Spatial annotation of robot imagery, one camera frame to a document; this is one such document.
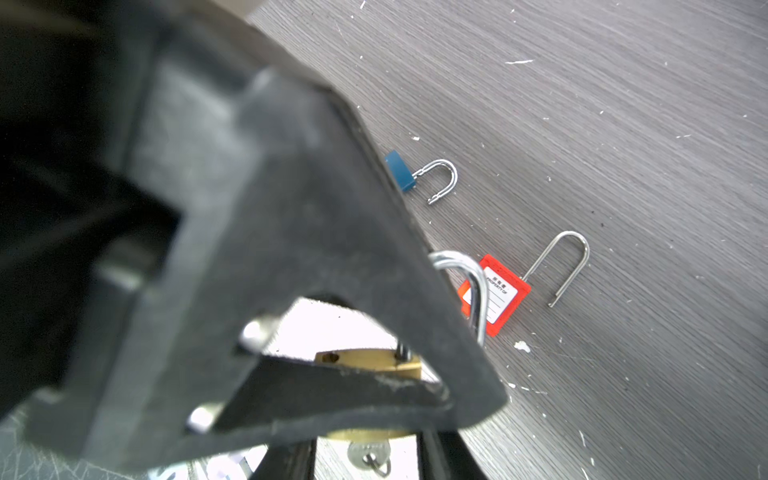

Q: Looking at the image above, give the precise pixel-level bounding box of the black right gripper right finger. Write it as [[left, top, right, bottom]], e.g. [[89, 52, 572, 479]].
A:
[[418, 431, 488, 480]]

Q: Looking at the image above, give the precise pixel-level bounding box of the red safety padlock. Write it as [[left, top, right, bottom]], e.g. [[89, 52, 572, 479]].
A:
[[480, 231, 591, 337]]

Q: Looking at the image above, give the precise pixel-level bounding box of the brass padlock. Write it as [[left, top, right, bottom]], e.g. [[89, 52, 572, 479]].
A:
[[315, 250, 490, 479]]

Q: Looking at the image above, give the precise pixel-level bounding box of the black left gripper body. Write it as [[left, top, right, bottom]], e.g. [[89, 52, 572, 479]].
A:
[[1, 1, 167, 414]]

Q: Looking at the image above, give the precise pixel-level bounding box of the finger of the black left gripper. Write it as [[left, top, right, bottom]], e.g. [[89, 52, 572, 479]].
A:
[[23, 59, 506, 472]]

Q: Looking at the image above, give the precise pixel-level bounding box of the small dark blue padlock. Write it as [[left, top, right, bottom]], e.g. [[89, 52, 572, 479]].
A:
[[384, 150, 459, 205]]

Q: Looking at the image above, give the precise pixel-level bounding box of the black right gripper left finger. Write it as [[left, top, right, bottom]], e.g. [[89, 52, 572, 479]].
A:
[[249, 440, 317, 480]]

